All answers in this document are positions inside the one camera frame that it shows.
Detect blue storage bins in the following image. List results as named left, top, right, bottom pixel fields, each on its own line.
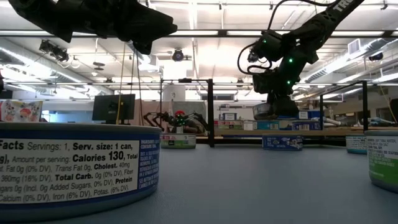
left=278, top=109, right=322, bottom=121

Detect overhead light bar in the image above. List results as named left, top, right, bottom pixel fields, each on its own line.
left=0, top=29, right=398, bottom=39

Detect floral printed cloth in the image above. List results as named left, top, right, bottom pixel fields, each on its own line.
left=0, top=99, right=44, bottom=123

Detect wooden shelf board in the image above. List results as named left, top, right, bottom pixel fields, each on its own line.
left=213, top=126, right=398, bottom=137

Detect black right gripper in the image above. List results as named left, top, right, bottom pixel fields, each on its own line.
left=266, top=60, right=302, bottom=119

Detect yellow hanging cable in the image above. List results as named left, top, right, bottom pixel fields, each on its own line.
left=115, top=42, right=128, bottom=125

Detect black monitor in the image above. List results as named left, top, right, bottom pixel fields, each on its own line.
left=91, top=93, right=136, bottom=125

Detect blue label seafood can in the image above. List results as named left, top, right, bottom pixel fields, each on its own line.
left=261, top=134, right=304, bottom=152
left=291, top=120, right=322, bottom=131
left=0, top=121, right=162, bottom=223

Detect green white label seafood can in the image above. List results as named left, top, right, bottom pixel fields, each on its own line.
left=160, top=133, right=197, bottom=149
left=364, top=129, right=398, bottom=194
left=214, top=120, right=244, bottom=131

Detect black overhead camera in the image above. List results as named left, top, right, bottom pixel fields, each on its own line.
left=171, top=48, right=186, bottom=62

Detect black right camera cable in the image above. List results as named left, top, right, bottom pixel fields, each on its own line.
left=237, top=0, right=338, bottom=75

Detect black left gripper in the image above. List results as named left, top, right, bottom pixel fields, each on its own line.
left=7, top=0, right=178, bottom=56

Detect black metal shelf frame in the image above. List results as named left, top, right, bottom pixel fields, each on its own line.
left=160, top=78, right=369, bottom=148

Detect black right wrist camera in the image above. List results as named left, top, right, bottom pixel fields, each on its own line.
left=252, top=68, right=275, bottom=94

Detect blue table mat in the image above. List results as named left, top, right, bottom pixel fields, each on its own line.
left=0, top=143, right=398, bottom=224

